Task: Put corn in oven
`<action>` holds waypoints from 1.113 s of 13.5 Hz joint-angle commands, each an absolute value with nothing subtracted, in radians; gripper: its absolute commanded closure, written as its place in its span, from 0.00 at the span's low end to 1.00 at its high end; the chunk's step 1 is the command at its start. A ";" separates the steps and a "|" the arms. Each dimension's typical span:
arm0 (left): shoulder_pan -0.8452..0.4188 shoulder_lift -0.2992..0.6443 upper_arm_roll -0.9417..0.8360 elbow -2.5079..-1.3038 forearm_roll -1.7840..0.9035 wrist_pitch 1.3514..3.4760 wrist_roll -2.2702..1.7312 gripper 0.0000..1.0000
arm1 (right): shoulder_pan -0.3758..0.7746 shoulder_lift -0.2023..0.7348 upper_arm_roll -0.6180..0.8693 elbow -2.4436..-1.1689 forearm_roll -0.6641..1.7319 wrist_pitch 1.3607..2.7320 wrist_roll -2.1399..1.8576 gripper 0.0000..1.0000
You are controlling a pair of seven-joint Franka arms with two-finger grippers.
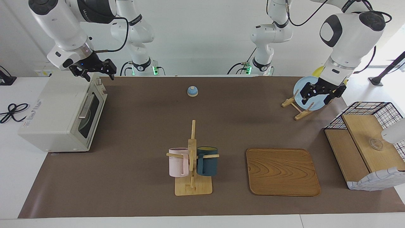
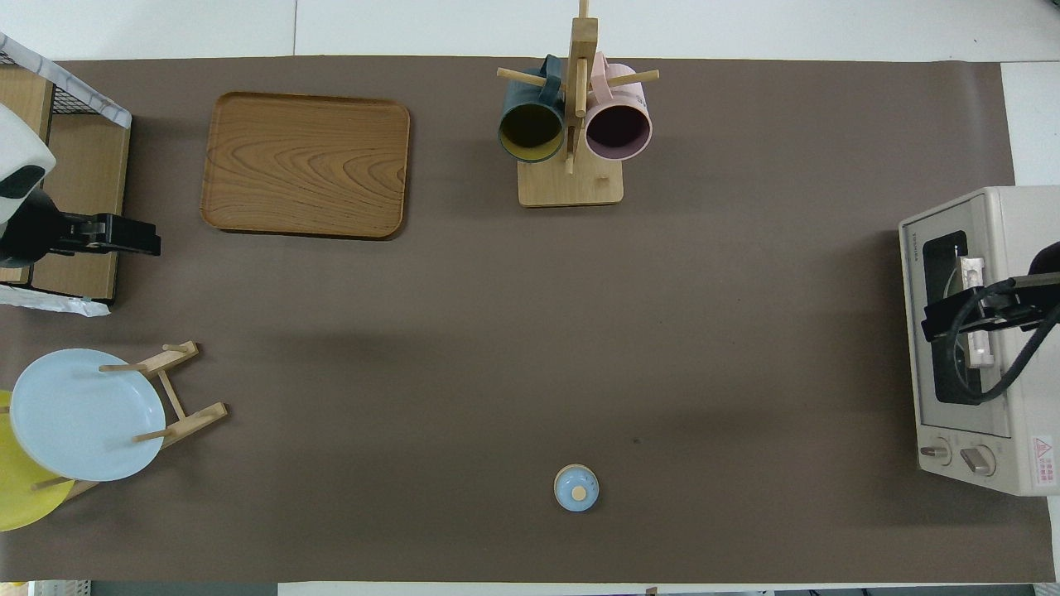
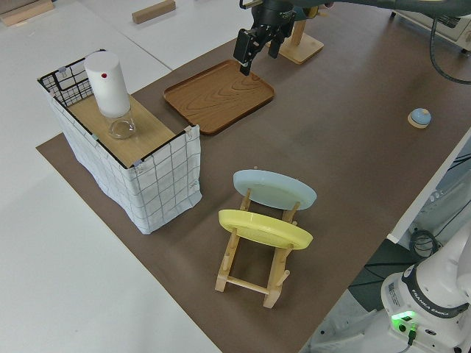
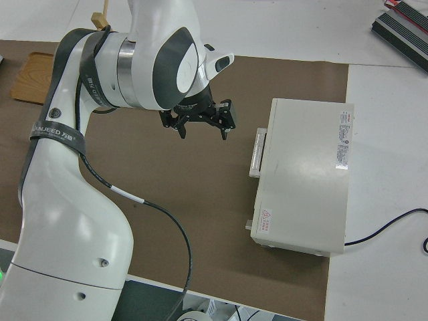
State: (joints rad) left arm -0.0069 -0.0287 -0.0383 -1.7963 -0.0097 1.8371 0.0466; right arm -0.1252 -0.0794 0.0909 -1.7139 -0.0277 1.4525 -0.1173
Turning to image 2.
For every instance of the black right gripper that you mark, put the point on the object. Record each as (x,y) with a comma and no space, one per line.
(1043,302)

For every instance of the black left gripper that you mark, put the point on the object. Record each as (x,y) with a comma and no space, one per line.
(29,232)

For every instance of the beige toaster oven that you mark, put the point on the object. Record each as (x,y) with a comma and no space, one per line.
(1027,430)

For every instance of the white grid-patterned cloth liner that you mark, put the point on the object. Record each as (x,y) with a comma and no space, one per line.
(58,305)

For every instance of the light blue plate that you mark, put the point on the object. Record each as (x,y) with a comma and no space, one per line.
(79,418)

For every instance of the brown wooden tray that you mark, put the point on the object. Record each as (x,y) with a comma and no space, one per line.
(306,165)

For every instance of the wooden plate rack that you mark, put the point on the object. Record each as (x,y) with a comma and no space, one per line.
(195,418)

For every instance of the yellow plate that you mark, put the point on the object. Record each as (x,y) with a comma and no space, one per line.
(21,505)

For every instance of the brown table mat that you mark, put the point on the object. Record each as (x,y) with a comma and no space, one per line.
(662,372)

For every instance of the pink mug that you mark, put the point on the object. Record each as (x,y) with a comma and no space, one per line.
(617,128)

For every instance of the dark blue mug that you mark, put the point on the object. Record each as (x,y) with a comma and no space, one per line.
(530,124)

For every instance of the wooden mug tree stand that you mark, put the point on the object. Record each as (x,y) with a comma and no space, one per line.
(571,186)

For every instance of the small blue call bell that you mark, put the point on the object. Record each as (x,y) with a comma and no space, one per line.
(575,488)

